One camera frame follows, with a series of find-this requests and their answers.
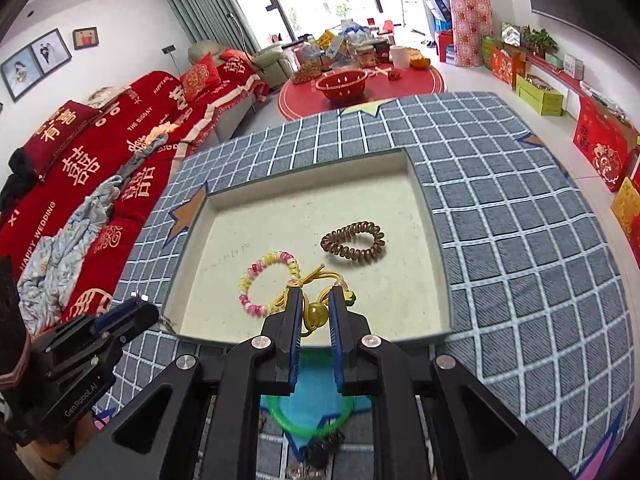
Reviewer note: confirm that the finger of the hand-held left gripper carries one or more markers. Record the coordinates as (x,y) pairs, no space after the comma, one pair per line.
(116,317)
(142,322)

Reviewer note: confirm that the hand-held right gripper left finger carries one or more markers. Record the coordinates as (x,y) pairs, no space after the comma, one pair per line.
(295,330)

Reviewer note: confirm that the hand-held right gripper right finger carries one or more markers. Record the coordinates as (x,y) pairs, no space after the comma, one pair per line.
(337,330)

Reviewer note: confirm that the green translucent bangle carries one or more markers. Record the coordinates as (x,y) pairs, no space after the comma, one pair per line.
(300,425)

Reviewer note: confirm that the black hair claw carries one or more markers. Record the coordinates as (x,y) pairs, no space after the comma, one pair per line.
(322,447)

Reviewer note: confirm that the shallow cardboard tray box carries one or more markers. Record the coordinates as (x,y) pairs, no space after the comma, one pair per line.
(250,220)

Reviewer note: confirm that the silver crystal charm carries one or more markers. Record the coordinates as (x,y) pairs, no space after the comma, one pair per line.
(305,472)

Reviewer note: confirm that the pale blue crumpled clothes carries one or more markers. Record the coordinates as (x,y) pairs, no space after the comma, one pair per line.
(65,260)

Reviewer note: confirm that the black cloth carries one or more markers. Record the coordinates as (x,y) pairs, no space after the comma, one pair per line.
(17,180)

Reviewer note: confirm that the grey plaid star tablecloth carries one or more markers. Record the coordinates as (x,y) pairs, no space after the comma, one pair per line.
(500,260)

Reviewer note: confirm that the cream orange cloth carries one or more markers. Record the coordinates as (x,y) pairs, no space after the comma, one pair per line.
(161,135)

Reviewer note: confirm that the large red cushion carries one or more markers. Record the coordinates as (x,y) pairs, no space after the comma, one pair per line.
(62,132)

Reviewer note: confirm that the sofa with red cover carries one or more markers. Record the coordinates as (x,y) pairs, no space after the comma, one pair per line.
(125,125)

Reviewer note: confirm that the white printed cushion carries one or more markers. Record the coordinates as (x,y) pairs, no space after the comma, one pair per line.
(105,96)

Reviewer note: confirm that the red colander basket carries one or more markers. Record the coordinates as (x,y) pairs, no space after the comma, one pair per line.
(341,86)

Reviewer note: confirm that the small red embroidered cushion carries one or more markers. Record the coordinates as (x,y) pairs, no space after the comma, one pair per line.
(199,76)

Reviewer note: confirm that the round red table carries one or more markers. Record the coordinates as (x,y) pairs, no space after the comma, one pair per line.
(410,85)

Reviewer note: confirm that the large framed wedding photo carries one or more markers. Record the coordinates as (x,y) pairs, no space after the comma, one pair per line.
(20,72)

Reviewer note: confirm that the clear jar of nuts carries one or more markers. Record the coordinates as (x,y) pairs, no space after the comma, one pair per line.
(305,67)

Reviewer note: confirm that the pale green armchair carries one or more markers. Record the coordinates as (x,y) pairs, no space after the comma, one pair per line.
(265,62)

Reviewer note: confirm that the small clear snack jar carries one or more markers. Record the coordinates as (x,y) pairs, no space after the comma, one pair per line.
(365,56)

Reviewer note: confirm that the medium framed wedding photo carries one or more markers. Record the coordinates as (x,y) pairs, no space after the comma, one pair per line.
(50,50)

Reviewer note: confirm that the white cup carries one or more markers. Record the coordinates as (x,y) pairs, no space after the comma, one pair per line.
(399,57)

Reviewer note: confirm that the small red framed picture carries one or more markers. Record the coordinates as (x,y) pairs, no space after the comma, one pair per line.
(85,38)

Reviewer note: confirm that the green cardboard boxes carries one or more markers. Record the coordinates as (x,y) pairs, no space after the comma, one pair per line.
(540,95)

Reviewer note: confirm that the green curtain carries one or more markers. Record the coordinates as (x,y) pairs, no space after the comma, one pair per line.
(210,5)

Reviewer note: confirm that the red patterned gift box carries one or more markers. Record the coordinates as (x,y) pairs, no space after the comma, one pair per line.
(470,30)

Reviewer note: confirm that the potted green plant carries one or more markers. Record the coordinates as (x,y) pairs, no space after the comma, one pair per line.
(539,39)

